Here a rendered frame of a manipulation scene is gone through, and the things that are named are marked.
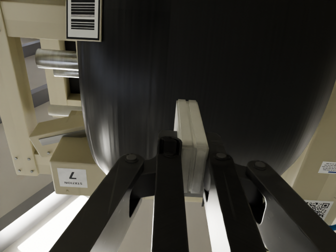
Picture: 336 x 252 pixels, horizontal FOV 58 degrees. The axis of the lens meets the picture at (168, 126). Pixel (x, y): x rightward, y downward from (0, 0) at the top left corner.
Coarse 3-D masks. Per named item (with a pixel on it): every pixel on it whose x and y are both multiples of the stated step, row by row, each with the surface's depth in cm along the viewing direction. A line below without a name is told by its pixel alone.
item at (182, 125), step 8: (176, 104) 21; (184, 104) 21; (176, 112) 20; (184, 112) 19; (176, 120) 20; (184, 120) 18; (176, 128) 19; (184, 128) 17; (184, 136) 16; (184, 144) 16; (192, 144) 16; (184, 152) 16; (192, 152) 16; (184, 160) 16; (192, 160) 16; (184, 168) 16; (184, 176) 16; (184, 184) 16; (184, 192) 17
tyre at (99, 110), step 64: (128, 0) 27; (192, 0) 27; (256, 0) 27; (320, 0) 28; (128, 64) 29; (192, 64) 29; (256, 64) 29; (320, 64) 29; (128, 128) 32; (256, 128) 32
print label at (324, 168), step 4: (324, 164) 60; (328, 164) 60; (332, 164) 60; (320, 168) 60; (324, 168) 60; (328, 168) 60; (332, 168) 60; (320, 172) 61; (324, 172) 61; (328, 172) 61; (332, 172) 61
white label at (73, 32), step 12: (72, 0) 29; (84, 0) 28; (96, 0) 28; (72, 12) 29; (84, 12) 28; (96, 12) 28; (72, 24) 29; (84, 24) 29; (96, 24) 28; (72, 36) 29; (84, 36) 29; (96, 36) 28
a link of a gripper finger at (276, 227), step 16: (256, 160) 15; (256, 176) 14; (272, 176) 14; (272, 192) 13; (288, 192) 13; (256, 208) 15; (272, 208) 13; (288, 208) 12; (304, 208) 12; (272, 224) 13; (288, 224) 12; (304, 224) 11; (320, 224) 11; (272, 240) 13; (288, 240) 12; (304, 240) 11; (320, 240) 11
